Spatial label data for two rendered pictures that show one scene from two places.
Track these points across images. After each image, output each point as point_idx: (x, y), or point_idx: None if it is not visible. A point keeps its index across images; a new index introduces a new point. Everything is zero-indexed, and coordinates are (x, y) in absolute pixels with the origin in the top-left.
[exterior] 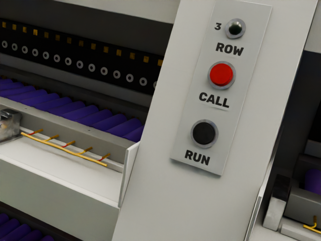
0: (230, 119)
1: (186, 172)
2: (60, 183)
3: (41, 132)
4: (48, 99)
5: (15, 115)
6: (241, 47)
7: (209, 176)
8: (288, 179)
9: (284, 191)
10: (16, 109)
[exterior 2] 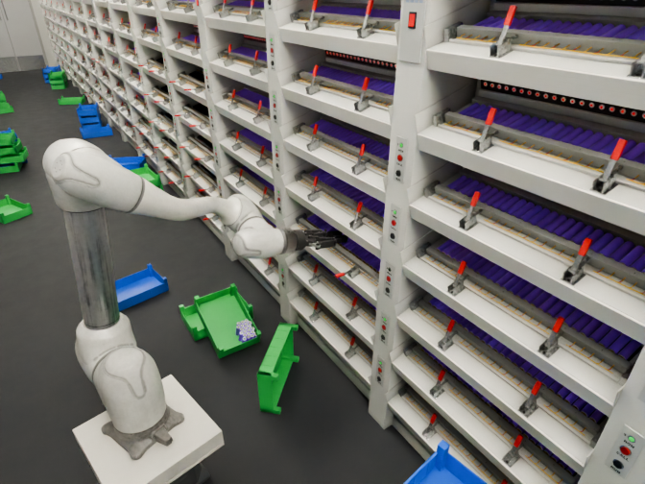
0: (391, 288)
1: (386, 297)
2: (366, 292)
3: (365, 272)
4: (370, 253)
5: (357, 268)
6: (391, 274)
7: (390, 299)
8: (421, 297)
9: (415, 302)
10: (358, 264)
